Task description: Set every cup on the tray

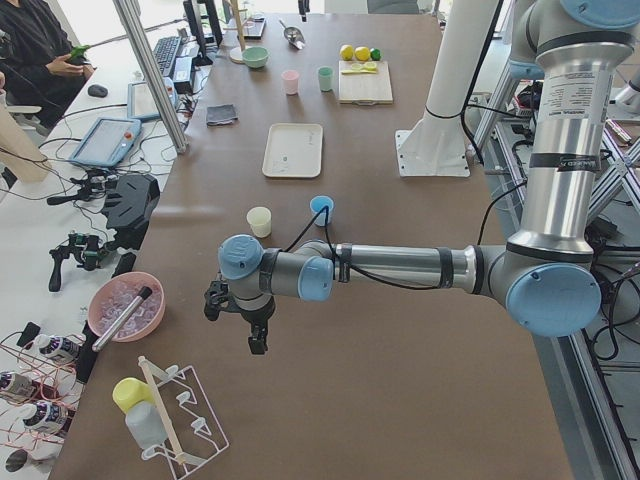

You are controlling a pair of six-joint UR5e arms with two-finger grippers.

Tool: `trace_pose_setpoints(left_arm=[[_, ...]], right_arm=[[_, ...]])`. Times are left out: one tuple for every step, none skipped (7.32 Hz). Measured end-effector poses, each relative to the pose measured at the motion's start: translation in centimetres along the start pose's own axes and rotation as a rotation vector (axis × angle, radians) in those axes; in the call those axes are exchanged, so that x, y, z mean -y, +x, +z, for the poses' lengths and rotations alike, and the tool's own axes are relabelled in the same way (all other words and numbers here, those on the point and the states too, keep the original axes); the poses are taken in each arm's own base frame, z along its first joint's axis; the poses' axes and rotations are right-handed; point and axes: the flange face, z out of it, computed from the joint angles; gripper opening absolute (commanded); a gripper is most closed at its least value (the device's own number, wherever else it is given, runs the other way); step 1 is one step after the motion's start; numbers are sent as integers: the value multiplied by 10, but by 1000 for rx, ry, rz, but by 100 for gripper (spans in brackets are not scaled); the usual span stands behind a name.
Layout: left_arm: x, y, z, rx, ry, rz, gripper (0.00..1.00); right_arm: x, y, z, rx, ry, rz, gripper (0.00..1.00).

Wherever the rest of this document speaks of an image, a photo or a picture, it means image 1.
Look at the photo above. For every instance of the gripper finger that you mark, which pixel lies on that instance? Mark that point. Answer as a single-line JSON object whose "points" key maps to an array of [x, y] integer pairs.
{"points": [[257, 340], [216, 299]]}

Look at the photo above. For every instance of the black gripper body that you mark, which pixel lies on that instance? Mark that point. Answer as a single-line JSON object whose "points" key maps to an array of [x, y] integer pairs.
{"points": [[254, 316]]}

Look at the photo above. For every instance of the cream plastic cup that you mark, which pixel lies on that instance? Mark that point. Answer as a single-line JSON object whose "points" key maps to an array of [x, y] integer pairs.
{"points": [[259, 219]]}

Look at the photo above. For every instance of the blue plastic cup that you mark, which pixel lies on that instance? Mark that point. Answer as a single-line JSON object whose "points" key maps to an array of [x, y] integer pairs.
{"points": [[322, 208]]}

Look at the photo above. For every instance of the pink plastic cup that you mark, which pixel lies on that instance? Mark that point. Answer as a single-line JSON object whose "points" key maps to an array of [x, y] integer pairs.
{"points": [[290, 81]]}

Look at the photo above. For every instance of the green plastic cup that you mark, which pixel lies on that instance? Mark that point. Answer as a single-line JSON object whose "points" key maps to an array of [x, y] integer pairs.
{"points": [[325, 78]]}

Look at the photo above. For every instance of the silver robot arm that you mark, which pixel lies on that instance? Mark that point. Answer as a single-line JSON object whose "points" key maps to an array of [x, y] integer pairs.
{"points": [[541, 275]]}

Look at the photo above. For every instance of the beige rabbit tray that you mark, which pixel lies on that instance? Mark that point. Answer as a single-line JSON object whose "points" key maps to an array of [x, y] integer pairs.
{"points": [[293, 150]]}

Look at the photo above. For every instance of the yellow cup on rack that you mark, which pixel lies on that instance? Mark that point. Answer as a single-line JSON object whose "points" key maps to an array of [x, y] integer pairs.
{"points": [[130, 391]]}

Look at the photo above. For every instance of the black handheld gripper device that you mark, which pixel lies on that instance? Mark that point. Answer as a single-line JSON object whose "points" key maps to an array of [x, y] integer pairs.
{"points": [[88, 250]]}

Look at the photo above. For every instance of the clear cup on rack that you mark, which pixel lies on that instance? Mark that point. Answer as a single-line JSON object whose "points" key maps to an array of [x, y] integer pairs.
{"points": [[145, 425]]}

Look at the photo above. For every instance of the grey folded cloth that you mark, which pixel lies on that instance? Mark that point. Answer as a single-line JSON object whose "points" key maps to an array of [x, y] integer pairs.
{"points": [[221, 115]]}

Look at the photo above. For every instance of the blue teach pendant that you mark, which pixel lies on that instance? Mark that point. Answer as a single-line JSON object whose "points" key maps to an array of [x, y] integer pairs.
{"points": [[140, 102], [106, 143]]}

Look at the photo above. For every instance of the wooden stand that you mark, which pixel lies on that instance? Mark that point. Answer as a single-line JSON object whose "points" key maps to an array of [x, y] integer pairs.
{"points": [[236, 52]]}

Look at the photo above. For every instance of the black computer mouse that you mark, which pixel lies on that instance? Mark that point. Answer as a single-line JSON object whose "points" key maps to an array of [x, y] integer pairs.
{"points": [[97, 91]]}

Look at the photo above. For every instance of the green bowl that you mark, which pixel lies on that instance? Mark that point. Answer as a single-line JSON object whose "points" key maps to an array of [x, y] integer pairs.
{"points": [[255, 57]]}

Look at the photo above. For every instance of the black keyboard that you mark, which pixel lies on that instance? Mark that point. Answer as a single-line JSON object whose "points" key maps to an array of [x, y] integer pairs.
{"points": [[165, 52]]}

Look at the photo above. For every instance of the wooden cutting board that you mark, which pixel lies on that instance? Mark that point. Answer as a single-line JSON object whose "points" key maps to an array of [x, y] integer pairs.
{"points": [[365, 89]]}

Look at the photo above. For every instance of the yellow plastic knife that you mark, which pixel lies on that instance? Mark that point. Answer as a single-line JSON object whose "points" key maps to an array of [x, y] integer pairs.
{"points": [[357, 72]]}

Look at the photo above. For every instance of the metal scoop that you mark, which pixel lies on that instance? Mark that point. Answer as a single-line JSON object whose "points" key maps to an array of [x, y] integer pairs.
{"points": [[293, 35]]}

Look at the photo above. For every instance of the whole yellow lemon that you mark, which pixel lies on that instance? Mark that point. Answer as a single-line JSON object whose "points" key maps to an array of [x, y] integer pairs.
{"points": [[362, 53], [346, 52]]}

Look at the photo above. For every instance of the seated person in black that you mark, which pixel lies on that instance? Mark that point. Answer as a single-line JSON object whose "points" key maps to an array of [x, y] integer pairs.
{"points": [[40, 71]]}

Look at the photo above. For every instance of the green lime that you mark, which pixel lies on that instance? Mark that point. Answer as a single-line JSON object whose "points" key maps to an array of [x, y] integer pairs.
{"points": [[375, 54]]}

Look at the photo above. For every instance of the metal scoop handle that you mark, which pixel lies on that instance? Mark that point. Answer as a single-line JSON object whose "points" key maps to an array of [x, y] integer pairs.
{"points": [[144, 293]]}

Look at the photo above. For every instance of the white wire cup rack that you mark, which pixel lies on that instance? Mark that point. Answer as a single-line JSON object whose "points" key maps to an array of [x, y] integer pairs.
{"points": [[195, 435]]}

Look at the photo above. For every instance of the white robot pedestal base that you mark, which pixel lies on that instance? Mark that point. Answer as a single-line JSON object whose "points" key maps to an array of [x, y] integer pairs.
{"points": [[435, 146]]}

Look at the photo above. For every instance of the aluminium frame post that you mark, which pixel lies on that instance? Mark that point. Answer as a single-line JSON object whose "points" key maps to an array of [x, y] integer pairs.
{"points": [[129, 15]]}

